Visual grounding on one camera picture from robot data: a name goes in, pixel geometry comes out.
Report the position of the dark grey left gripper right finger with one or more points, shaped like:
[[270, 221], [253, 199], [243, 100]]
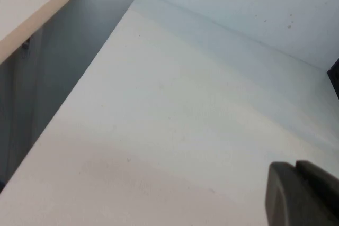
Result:
[[321, 181]]

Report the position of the black perforated plastic book stand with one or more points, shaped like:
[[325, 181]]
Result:
[[334, 80]]

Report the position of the white side table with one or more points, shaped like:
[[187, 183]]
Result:
[[29, 1]]

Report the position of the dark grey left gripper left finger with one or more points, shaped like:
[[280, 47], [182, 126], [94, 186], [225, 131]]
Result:
[[286, 199]]

